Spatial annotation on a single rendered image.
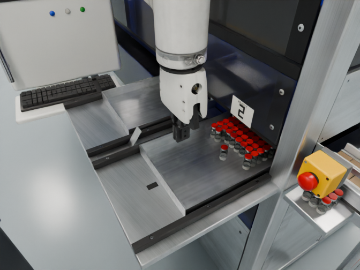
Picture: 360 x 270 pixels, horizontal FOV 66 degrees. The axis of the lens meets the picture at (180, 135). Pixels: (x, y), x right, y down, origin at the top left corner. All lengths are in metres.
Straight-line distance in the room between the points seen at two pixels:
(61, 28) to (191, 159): 0.82
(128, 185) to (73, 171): 1.36
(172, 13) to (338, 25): 0.28
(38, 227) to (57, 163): 0.52
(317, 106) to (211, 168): 0.34
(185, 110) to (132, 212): 0.33
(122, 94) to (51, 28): 0.42
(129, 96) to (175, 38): 0.69
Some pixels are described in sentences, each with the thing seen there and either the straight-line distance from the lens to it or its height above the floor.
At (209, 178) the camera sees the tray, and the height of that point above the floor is 0.88.
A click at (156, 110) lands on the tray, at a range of 1.00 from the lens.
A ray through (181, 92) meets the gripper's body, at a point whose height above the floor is 1.22.
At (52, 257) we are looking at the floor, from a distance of 1.76.
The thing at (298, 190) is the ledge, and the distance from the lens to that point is 0.81.
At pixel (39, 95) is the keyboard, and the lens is 1.32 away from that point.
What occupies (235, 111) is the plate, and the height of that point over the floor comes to 1.01.
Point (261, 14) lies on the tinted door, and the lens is 0.68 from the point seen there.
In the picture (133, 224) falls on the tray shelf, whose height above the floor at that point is 0.88.
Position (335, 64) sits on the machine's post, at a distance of 0.58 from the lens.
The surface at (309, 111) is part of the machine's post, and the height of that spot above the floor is 1.13.
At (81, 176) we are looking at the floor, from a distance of 2.05.
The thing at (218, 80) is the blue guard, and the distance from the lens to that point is 0.83.
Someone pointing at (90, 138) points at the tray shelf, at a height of 0.88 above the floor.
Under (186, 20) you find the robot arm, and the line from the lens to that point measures 0.41.
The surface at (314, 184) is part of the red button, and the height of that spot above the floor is 1.00.
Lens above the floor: 1.47
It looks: 41 degrees down
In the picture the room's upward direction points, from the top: straight up
